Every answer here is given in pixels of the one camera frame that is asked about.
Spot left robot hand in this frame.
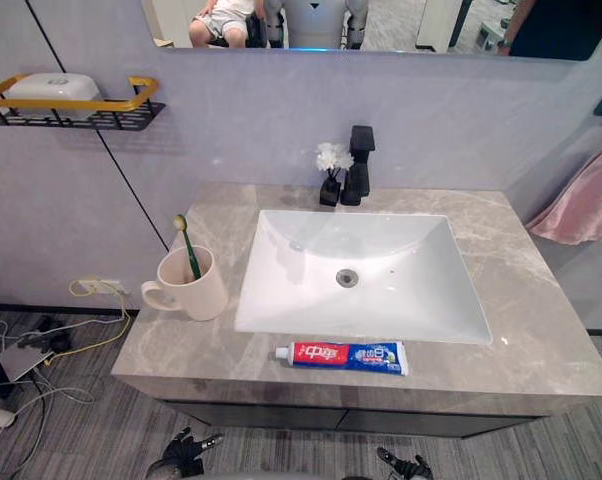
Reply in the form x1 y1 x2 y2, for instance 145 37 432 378
146 426 225 479

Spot yellow cable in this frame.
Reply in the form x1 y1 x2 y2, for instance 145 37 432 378
43 277 132 369

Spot white cable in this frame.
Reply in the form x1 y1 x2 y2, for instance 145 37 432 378
0 319 96 477

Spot black faucet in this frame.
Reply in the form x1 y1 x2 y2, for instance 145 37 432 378
340 124 377 207

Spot beige ceramic mug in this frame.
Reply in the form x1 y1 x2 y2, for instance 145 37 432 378
140 245 230 322

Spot wall mirror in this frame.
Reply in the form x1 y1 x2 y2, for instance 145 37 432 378
140 0 602 63

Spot black gold wall shelf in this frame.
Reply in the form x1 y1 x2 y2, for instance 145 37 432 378
0 73 167 133

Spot green toothbrush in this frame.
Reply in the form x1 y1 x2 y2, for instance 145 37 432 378
174 213 203 282

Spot white wall socket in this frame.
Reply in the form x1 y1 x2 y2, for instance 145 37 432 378
77 278 132 296

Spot white rectangular sink basin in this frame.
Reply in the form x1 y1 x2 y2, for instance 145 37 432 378
233 208 494 346

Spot red blue toothpaste tube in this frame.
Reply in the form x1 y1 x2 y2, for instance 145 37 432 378
274 341 410 377

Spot black adapter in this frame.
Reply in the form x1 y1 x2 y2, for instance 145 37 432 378
34 315 73 353

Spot white plastic box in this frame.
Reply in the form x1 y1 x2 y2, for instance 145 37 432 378
4 72 104 122

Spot pink towel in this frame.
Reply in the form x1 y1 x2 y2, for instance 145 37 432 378
524 126 602 247

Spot grey marble vanity cabinet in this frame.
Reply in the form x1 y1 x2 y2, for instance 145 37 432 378
110 181 602 440

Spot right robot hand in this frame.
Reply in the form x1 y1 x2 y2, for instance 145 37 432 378
376 446 435 480

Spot black vase white flowers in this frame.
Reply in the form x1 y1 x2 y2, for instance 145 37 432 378
315 142 355 207

